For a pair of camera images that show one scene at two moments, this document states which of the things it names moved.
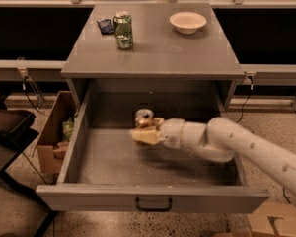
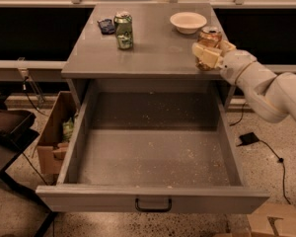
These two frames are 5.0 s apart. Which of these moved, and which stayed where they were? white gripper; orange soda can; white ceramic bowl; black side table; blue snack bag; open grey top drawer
Moved: white gripper; orange soda can
Stayed: blue snack bag; white ceramic bowl; open grey top drawer; black side table
